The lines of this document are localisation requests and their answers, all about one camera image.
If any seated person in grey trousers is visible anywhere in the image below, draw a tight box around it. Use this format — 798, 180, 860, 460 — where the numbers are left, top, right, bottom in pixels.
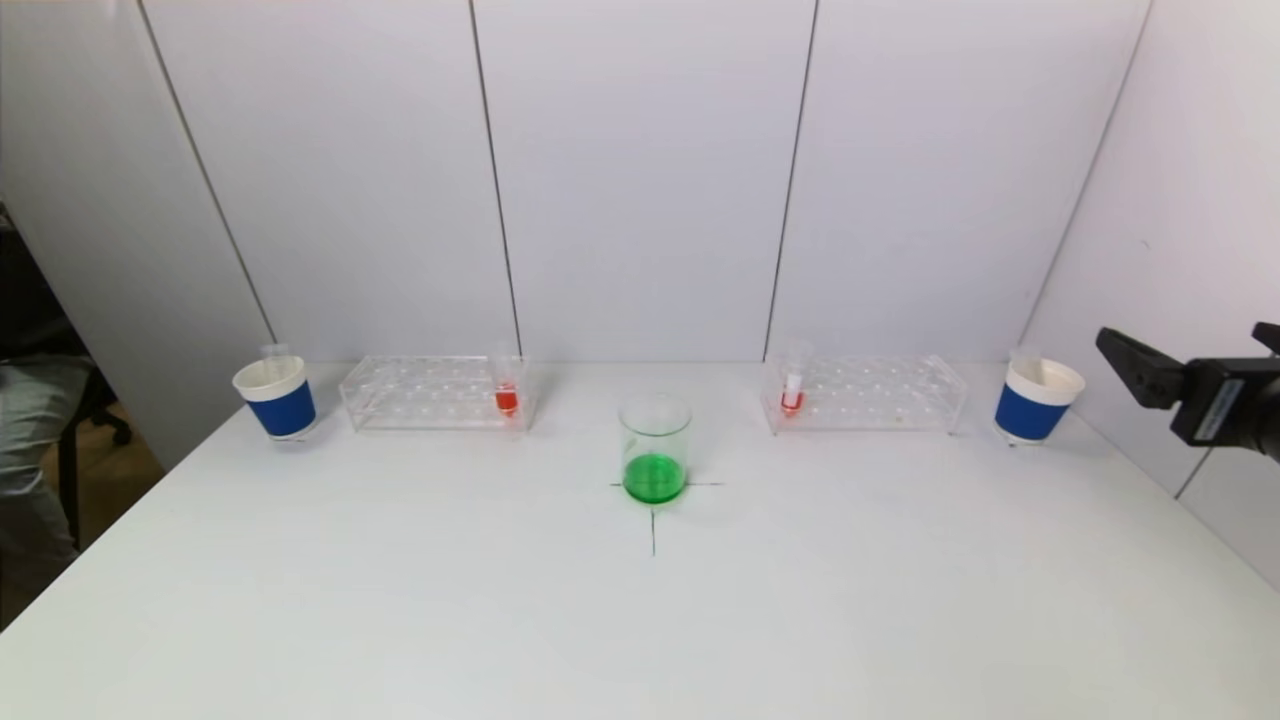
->
0, 205, 98, 593

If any plain tube with red pigment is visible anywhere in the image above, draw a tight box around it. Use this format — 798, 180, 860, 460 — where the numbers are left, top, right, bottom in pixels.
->
487, 342, 522, 419

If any clear glass beaker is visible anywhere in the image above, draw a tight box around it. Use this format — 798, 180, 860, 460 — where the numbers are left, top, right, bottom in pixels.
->
618, 392, 693, 507

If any white-labelled tube with red pigment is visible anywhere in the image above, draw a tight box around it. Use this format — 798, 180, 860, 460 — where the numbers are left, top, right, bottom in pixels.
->
779, 343, 813, 419

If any clear acrylic test tube rack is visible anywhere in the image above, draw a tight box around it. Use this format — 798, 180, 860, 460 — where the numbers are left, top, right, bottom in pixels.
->
761, 354, 971, 437
339, 354, 535, 434

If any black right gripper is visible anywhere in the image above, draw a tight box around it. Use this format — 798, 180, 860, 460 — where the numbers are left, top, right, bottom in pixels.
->
1095, 321, 1280, 464

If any blue white paper cup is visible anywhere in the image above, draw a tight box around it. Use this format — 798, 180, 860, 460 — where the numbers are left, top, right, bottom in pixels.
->
232, 355, 318, 442
993, 356, 1088, 446

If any black chair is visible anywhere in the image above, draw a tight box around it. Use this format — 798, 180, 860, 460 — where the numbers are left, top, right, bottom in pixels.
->
55, 365, 134, 553

